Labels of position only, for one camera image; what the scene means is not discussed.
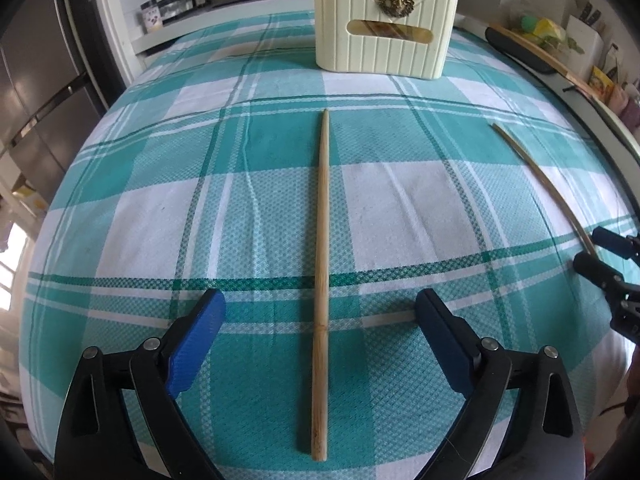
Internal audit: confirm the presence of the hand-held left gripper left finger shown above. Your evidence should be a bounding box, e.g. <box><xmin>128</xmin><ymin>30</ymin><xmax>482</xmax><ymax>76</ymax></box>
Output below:
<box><xmin>54</xmin><ymin>288</ymin><xmax>227</xmax><ymax>480</ymax></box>

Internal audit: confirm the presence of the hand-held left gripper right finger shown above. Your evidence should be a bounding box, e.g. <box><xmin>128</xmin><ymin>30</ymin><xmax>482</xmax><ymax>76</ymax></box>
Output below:
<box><xmin>414</xmin><ymin>288</ymin><xmax>587</xmax><ymax>480</ymax></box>

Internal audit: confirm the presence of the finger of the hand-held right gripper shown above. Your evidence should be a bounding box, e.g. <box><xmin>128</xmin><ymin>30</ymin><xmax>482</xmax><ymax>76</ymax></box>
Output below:
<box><xmin>574</xmin><ymin>252</ymin><xmax>627</xmax><ymax>294</ymax></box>
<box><xmin>594</xmin><ymin>226</ymin><xmax>640</xmax><ymax>264</ymax></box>

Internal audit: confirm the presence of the wooden chopstick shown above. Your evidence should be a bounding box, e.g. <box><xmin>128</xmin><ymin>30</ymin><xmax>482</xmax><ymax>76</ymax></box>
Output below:
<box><xmin>310</xmin><ymin>108</ymin><xmax>335</xmax><ymax>462</ymax></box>
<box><xmin>491</xmin><ymin>123</ymin><xmax>598</xmax><ymax>258</ymax></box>

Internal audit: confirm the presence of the cream ribbed utensil holder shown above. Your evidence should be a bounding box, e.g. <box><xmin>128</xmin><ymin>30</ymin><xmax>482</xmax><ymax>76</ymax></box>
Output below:
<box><xmin>312</xmin><ymin>0</ymin><xmax>459</xmax><ymax>81</ymax></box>

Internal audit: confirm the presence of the teal white checked tablecloth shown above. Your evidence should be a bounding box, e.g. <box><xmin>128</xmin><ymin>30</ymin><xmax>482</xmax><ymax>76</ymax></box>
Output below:
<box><xmin>20</xmin><ymin>10</ymin><xmax>636</xmax><ymax>480</ymax></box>

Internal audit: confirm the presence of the pink cloth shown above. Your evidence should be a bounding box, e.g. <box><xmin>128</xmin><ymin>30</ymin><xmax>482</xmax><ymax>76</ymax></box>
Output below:
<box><xmin>620</xmin><ymin>82</ymin><xmax>640</xmax><ymax>128</ymax></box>

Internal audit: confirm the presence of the yellow snack packet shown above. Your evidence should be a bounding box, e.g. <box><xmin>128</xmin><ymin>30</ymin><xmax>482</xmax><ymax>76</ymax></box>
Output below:
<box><xmin>590</xmin><ymin>65</ymin><xmax>621</xmax><ymax>106</ymax></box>

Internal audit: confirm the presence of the long wooden strip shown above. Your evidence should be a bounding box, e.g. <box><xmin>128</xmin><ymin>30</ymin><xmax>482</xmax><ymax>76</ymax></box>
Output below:
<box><xmin>492</xmin><ymin>24</ymin><xmax>603</xmax><ymax>98</ymax></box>

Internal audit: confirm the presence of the white knife block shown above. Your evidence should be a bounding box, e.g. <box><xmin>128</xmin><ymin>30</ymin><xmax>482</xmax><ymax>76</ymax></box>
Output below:
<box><xmin>567</xmin><ymin>2</ymin><xmax>609</xmax><ymax>68</ymax></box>

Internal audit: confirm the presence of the black oblong pad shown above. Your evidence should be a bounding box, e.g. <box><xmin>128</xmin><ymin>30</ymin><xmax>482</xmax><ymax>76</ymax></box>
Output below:
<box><xmin>486</xmin><ymin>27</ymin><xmax>557</xmax><ymax>75</ymax></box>

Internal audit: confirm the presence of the yellow green packet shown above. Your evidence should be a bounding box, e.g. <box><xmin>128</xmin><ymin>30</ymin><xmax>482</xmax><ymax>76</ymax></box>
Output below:
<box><xmin>520</xmin><ymin>12</ymin><xmax>583</xmax><ymax>53</ymax></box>

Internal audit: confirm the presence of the stainless steel fridge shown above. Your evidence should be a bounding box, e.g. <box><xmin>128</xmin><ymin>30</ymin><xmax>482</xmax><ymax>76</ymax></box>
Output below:
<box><xmin>0</xmin><ymin>0</ymin><xmax>113</xmax><ymax>211</ymax></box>

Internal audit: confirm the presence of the white kitchen counter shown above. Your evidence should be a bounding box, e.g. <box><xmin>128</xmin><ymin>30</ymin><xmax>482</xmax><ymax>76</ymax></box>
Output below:
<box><xmin>131</xmin><ymin>0</ymin><xmax>493</xmax><ymax>57</ymax></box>

